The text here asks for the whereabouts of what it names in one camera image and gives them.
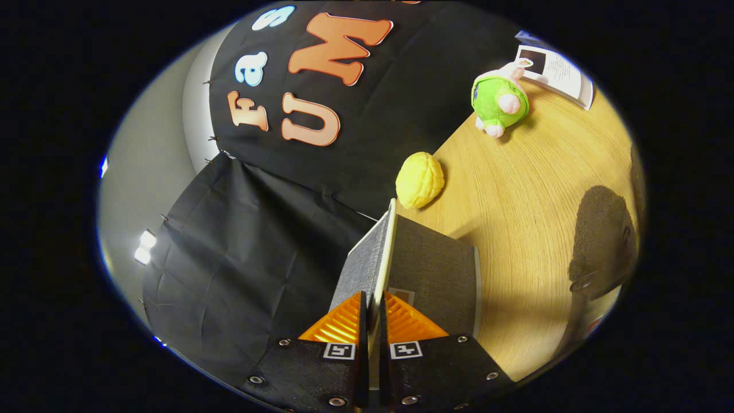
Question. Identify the grey fabric storage box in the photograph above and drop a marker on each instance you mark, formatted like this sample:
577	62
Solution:
430	264

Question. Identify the yellow bread-shaped toy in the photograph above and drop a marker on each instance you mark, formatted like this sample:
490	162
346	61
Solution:
418	180

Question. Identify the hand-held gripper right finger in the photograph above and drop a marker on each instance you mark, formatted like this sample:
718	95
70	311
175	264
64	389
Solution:
436	373

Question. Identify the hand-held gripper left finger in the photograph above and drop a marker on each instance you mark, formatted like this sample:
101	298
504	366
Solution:
321	373

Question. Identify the white book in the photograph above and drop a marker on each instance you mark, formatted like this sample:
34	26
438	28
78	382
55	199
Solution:
559	71

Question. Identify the black backdrop cloth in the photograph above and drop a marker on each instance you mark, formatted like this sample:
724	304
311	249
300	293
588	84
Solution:
258	258

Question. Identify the small ceiling light panel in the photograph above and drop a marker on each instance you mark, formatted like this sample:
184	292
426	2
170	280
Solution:
144	248

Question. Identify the green and pink plush toy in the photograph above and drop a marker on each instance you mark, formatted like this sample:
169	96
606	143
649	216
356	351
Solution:
496	94

